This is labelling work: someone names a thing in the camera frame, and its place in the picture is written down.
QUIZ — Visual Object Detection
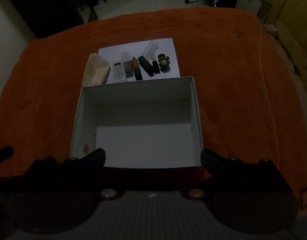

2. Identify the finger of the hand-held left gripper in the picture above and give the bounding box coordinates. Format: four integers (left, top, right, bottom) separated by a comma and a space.
0, 146, 14, 166

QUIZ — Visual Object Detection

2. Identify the dark wardrobe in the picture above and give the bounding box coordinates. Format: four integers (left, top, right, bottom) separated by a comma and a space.
1, 0, 99, 39

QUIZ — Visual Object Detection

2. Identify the white cardboard box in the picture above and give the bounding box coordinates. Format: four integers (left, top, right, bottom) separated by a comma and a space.
69, 76, 203, 168

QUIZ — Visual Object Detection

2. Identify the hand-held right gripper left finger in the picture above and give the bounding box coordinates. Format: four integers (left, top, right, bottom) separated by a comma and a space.
9, 148, 125, 200

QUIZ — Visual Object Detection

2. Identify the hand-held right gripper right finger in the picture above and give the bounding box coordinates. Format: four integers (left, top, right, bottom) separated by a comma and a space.
182, 148, 294, 200

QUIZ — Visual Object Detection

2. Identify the yellow wooden cabinet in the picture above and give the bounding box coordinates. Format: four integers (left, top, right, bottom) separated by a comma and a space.
258, 0, 307, 75

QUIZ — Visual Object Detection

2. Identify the thin white cable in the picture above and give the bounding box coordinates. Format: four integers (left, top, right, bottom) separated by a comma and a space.
258, 12, 280, 165

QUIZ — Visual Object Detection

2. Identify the dark amber bottle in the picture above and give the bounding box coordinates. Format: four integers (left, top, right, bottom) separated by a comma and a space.
132, 57, 143, 80

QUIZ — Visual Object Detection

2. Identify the black round gadget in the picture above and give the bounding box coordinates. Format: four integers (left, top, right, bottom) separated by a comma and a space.
157, 53, 170, 68

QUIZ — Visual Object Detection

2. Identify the white remote control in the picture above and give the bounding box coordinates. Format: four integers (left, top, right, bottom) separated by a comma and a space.
112, 62, 126, 82

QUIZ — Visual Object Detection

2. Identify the white marble board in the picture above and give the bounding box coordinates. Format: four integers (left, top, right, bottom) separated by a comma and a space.
98, 37, 181, 83

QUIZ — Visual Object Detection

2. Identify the folded cream cloth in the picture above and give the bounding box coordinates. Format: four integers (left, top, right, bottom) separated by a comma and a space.
84, 53, 110, 87

